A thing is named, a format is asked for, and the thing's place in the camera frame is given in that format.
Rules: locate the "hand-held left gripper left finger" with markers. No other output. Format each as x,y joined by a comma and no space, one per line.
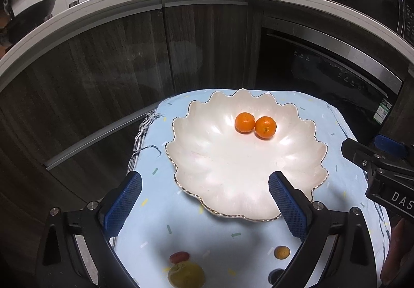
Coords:
124,200

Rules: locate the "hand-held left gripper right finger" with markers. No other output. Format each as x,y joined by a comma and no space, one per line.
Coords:
286,200

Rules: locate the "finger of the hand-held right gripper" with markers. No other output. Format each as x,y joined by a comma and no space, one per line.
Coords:
389,144
355,150

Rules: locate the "dark purple grape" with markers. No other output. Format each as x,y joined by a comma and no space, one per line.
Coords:
276,276

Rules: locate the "red cherry tomato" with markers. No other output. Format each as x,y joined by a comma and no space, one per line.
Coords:
179,256

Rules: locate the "white scalloped plate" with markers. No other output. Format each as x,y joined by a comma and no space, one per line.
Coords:
220,158

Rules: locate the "yellow-green round fruit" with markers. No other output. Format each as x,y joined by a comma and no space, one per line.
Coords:
186,276

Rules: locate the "person's right hand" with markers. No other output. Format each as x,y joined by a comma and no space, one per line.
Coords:
397,252

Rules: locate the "green white sticker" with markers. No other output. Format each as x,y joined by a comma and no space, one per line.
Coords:
382,110

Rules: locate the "small yellow-orange fruit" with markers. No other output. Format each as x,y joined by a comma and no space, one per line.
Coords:
281,252

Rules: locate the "light blue tablecloth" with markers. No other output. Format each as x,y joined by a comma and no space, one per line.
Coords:
181,223

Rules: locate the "dark wood cabinet drawer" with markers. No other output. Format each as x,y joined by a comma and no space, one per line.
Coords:
48,197

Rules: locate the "orange tangerine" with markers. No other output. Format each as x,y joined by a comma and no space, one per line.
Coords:
245,122
266,127

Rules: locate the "black built-in dishwasher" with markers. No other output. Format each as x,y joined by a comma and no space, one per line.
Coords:
323,74

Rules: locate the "dark wood cabinet door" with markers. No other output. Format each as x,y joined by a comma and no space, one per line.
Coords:
97,68
207,45

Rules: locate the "black wok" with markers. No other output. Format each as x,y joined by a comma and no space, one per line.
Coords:
29,19

